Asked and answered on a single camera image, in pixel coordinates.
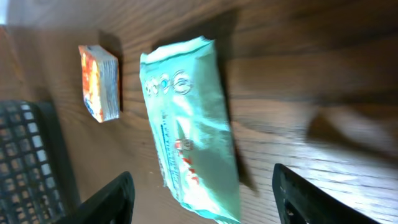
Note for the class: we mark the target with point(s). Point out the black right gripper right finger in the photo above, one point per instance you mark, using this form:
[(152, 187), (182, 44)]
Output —
[(299, 201)]

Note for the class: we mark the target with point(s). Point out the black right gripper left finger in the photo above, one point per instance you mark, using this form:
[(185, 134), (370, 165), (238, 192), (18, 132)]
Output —
[(114, 203)]

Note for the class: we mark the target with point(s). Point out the mint green snack pack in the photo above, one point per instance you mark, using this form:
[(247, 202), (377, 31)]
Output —
[(193, 138)]

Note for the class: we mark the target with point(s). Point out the orange small snack box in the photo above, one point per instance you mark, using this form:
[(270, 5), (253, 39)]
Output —
[(100, 82)]

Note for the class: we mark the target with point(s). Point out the grey plastic shopping basket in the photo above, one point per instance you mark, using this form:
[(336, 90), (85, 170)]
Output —
[(37, 181)]

